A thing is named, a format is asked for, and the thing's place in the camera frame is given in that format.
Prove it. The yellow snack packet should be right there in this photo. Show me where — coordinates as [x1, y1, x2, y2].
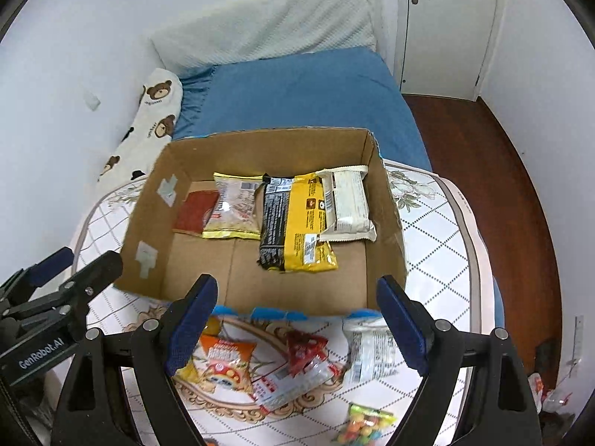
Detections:
[283, 173, 339, 273]

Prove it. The orange yellow chip packet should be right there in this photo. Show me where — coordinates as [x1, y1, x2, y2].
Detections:
[174, 318, 258, 398]

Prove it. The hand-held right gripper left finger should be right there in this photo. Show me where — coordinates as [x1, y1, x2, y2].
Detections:
[50, 273, 219, 446]

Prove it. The cream white snack packet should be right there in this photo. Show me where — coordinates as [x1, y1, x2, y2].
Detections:
[316, 166, 377, 243]

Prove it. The bear print pillow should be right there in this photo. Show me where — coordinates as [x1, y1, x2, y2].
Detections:
[97, 68, 183, 183]

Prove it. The blue bed sheet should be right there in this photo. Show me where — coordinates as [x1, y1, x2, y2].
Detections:
[172, 46, 506, 328]

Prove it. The white wall outlet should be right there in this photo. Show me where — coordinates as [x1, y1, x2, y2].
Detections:
[573, 315, 585, 368]

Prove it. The yellow clear nut packet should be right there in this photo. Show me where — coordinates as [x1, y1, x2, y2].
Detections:
[202, 172, 265, 241]

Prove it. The black snack packet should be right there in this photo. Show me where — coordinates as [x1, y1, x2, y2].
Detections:
[257, 173, 296, 271]

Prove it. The clear red label packet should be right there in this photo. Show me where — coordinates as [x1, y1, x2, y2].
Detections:
[251, 355, 345, 415]

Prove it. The cardboard box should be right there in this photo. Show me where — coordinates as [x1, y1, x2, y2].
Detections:
[114, 126, 409, 323]

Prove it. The red snack packet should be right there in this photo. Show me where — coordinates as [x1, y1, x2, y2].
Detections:
[284, 327, 331, 377]

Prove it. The dark red flat packet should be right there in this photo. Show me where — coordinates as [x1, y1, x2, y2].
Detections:
[173, 190, 220, 235]

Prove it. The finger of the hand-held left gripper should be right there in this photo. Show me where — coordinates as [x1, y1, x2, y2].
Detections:
[0, 247, 75, 310]
[9, 250, 124, 323]

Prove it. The white door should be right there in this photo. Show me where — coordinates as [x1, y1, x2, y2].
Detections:
[395, 0, 505, 101]

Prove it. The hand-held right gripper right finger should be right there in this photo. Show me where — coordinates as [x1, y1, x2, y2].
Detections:
[376, 275, 544, 446]

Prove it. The plastic bag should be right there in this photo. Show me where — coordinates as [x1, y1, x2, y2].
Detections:
[530, 372, 577, 414]

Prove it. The grey quilted headboard cushion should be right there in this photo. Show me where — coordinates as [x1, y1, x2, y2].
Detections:
[149, 0, 384, 72]

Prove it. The colourful candy packet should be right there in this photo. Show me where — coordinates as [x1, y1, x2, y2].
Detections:
[332, 403, 397, 446]

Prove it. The white quilted printed mat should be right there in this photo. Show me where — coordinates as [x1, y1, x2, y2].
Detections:
[70, 158, 494, 446]

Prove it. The white barcode snack packet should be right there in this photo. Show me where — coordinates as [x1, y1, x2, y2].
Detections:
[343, 318, 401, 384]

